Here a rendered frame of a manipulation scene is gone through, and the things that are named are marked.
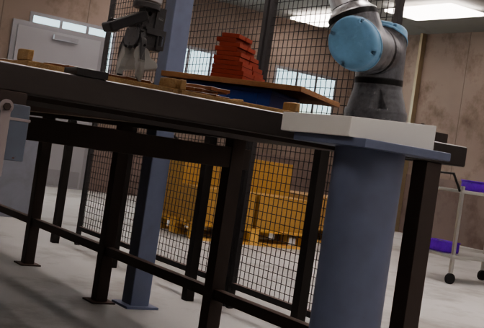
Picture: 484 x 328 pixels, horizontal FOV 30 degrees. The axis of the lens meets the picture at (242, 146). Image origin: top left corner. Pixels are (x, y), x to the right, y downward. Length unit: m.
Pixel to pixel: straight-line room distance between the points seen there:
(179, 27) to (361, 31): 2.44
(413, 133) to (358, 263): 0.33
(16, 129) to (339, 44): 0.73
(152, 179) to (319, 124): 2.29
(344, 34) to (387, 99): 0.21
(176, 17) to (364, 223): 2.45
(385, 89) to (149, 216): 2.38
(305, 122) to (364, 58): 0.25
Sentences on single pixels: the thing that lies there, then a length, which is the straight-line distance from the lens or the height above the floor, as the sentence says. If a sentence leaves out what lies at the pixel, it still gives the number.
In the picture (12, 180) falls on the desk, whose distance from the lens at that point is 7.87.
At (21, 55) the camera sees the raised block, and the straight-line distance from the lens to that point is 2.16.
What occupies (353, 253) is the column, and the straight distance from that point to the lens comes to 2.13.
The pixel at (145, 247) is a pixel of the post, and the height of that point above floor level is 0.29.
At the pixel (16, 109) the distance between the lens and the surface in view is 1.97.
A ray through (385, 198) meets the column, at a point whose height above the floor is 0.74.
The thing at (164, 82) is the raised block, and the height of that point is 0.95.
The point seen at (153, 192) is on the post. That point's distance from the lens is 4.35.
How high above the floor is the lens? 0.79
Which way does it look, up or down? 1 degrees up
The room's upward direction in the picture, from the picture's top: 8 degrees clockwise
